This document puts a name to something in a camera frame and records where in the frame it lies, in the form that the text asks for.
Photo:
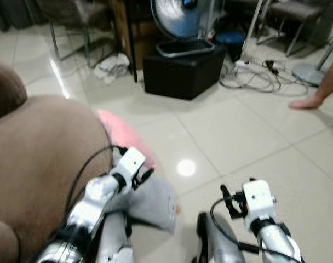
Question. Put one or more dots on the pink fluffy pillow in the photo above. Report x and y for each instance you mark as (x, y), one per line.
(122, 134)

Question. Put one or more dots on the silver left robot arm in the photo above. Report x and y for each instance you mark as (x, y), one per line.
(92, 200)

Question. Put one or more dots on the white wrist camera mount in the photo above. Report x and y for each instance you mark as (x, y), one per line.
(129, 163)
(258, 198)

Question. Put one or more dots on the grey metal frame chair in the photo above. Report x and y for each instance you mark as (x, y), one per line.
(73, 13)

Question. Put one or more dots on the brown seat metal chair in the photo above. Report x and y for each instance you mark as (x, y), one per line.
(298, 11)

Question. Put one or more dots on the blue round stool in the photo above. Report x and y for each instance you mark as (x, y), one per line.
(229, 39)

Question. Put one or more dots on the silver left robot leg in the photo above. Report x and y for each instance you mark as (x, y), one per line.
(116, 235)

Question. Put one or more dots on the white crumpled cloth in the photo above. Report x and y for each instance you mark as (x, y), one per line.
(113, 67)

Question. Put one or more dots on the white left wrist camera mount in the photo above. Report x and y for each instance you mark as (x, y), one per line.
(129, 163)

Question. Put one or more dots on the brown fabric sofa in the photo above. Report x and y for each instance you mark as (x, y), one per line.
(40, 148)

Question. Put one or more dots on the silver floor fan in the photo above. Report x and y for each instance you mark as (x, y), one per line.
(180, 19)

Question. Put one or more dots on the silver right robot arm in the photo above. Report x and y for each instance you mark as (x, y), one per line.
(276, 238)

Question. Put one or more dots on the white power strip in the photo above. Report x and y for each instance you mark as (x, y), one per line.
(242, 63)

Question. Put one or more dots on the brown wooden cabinet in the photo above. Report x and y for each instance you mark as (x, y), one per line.
(136, 33)

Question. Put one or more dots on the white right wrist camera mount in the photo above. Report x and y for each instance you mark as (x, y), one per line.
(258, 198)

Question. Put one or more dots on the person's bare leg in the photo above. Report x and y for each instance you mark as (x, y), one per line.
(328, 85)

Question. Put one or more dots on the silver right robot leg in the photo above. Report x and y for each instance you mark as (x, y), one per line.
(224, 244)

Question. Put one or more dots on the black box ottoman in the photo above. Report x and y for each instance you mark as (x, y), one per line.
(180, 74)

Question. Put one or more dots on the grey soft pillow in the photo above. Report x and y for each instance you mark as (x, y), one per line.
(155, 205)

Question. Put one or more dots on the grey round base stand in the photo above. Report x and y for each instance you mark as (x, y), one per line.
(309, 74)

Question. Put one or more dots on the silver robot leg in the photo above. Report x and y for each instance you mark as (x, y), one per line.
(116, 235)
(224, 244)

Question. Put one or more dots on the white slanted pole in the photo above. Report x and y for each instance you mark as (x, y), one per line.
(254, 24)

